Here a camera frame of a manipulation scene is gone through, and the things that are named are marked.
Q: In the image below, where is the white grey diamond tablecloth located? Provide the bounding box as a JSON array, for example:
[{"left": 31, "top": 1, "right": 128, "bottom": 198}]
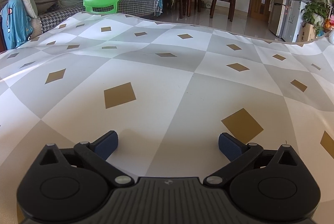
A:
[{"left": 1, "top": 13, "right": 333, "bottom": 223}]

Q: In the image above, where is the cardboard box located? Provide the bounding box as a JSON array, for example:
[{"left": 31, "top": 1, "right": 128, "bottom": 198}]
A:
[{"left": 297, "top": 23, "right": 316, "bottom": 43}]

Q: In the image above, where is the blue cartoon garment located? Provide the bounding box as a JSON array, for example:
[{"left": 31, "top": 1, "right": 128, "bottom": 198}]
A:
[{"left": 1, "top": 0, "right": 33, "bottom": 49}]

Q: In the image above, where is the green potted plant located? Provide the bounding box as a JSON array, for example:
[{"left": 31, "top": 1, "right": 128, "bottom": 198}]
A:
[{"left": 302, "top": 0, "right": 333, "bottom": 37}]

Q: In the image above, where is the houndstooth covered sofa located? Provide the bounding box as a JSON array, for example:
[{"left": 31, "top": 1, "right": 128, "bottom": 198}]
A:
[{"left": 29, "top": 0, "right": 164, "bottom": 41}]

